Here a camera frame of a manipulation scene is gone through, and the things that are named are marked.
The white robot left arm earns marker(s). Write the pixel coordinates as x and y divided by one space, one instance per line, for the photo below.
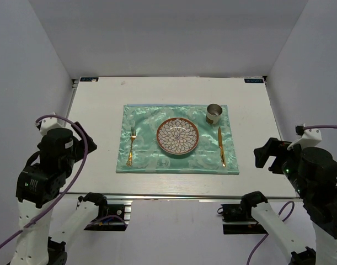
38 191

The blue label sticker left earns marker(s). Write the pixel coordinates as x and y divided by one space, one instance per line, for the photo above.
89 79

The blue label sticker right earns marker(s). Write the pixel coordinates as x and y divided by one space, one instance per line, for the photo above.
253 80

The patterned orange rim plate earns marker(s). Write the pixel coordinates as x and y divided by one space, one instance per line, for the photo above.
177 136

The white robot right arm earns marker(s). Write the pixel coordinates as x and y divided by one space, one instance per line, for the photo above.
320 206

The gold fork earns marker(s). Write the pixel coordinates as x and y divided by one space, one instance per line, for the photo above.
132 139

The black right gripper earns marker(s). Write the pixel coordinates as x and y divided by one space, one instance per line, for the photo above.
279 147

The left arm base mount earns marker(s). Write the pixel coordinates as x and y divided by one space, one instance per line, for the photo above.
111 217

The metal cup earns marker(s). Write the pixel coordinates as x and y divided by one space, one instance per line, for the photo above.
213 113

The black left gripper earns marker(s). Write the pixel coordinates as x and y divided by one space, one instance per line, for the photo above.
92 146

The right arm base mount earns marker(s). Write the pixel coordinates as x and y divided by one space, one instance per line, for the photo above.
237 222

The blue label sticker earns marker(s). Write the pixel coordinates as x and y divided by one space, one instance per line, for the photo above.
89 79
253 80

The green satin cloth napkin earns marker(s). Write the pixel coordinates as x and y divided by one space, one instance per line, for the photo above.
148 157

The gold knife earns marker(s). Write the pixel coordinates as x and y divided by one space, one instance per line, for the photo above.
220 143

